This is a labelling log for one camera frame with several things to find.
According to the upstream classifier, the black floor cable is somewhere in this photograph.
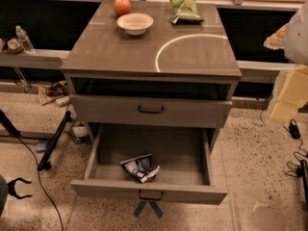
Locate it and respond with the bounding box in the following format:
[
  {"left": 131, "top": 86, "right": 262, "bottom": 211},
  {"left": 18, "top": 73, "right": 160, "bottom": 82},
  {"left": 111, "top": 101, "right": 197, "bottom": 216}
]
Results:
[{"left": 15, "top": 135, "right": 65, "bottom": 231}]

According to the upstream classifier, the black power adapter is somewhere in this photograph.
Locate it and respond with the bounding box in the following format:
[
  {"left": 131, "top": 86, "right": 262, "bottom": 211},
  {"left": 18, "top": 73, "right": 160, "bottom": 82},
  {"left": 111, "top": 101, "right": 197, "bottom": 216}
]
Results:
[{"left": 289, "top": 119, "right": 301, "bottom": 140}]

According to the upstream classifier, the crumpled trash pile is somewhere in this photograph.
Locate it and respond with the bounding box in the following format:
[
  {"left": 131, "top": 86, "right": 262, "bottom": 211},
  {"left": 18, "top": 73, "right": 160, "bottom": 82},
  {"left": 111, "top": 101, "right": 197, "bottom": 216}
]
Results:
[{"left": 38, "top": 81, "right": 69, "bottom": 105}]

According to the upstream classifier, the brown bowl on ledge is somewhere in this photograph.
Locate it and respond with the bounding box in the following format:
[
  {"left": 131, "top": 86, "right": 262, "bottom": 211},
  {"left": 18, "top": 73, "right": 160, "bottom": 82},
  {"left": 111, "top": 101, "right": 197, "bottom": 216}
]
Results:
[{"left": 1, "top": 38, "right": 23, "bottom": 54}]

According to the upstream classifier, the clear water bottle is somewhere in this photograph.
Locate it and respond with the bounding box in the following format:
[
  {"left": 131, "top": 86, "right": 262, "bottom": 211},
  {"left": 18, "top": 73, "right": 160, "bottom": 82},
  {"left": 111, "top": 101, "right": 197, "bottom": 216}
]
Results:
[{"left": 15, "top": 25, "right": 35, "bottom": 53}]

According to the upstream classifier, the open lower drawer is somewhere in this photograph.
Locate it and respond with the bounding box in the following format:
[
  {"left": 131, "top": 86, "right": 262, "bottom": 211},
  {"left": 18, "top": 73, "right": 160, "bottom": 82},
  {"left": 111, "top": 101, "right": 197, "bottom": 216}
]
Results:
[{"left": 71, "top": 124, "right": 227, "bottom": 205}]

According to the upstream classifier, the grey drawer cabinet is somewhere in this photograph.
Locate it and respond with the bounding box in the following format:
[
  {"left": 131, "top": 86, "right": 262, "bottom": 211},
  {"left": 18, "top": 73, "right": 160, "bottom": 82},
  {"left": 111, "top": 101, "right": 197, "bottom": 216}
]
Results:
[{"left": 61, "top": 1, "right": 241, "bottom": 145}]

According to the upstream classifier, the green chip bag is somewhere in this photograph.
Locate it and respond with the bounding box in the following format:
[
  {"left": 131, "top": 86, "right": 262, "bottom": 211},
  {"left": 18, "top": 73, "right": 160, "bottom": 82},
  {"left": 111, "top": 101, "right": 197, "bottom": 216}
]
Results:
[{"left": 169, "top": 0, "right": 204, "bottom": 24}]

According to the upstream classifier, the red apple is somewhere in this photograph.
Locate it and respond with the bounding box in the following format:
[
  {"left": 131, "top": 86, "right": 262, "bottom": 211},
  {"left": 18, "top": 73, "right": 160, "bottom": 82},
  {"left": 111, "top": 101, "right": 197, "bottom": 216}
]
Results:
[{"left": 114, "top": 0, "right": 131, "bottom": 16}]

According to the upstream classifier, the black clamp tool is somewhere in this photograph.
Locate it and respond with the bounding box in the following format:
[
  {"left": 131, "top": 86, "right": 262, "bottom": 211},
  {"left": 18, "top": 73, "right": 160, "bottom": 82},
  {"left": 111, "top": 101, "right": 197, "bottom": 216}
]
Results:
[{"left": 8, "top": 177, "right": 32, "bottom": 200}]

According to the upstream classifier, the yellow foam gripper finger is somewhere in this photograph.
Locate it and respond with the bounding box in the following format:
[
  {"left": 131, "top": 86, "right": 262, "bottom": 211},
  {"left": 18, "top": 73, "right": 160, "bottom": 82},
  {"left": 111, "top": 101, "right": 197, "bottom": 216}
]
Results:
[
  {"left": 264, "top": 24, "right": 287, "bottom": 50},
  {"left": 269, "top": 65, "right": 308, "bottom": 123}
]

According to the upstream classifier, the closed upper drawer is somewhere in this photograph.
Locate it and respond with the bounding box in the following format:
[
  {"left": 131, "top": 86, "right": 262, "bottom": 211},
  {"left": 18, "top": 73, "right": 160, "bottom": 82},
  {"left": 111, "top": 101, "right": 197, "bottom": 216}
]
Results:
[{"left": 70, "top": 94, "right": 232, "bottom": 128}]

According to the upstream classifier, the white bowl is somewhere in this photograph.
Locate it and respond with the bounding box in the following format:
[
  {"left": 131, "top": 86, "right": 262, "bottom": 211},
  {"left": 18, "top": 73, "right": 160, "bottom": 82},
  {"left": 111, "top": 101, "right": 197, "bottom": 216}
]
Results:
[{"left": 117, "top": 13, "right": 154, "bottom": 36}]

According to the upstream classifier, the blue chip bag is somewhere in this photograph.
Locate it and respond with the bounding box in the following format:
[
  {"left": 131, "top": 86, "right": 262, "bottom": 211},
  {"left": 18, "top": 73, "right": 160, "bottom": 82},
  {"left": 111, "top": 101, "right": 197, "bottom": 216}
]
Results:
[{"left": 120, "top": 154, "right": 160, "bottom": 184}]

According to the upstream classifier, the black tripod leg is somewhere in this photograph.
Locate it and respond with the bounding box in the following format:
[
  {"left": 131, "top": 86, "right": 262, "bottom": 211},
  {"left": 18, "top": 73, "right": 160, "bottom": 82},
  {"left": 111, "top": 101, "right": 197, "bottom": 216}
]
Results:
[{"left": 38, "top": 111, "right": 71, "bottom": 171}]

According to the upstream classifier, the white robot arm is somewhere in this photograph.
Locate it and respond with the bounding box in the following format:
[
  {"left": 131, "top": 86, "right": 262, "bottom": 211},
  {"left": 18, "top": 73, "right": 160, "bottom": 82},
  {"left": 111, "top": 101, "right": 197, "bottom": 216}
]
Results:
[{"left": 264, "top": 1, "right": 308, "bottom": 123}]

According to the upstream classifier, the small white cup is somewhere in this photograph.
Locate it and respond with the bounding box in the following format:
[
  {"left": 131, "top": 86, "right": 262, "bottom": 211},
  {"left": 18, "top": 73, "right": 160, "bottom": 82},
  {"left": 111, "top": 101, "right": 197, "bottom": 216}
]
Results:
[{"left": 72, "top": 126, "right": 88, "bottom": 138}]

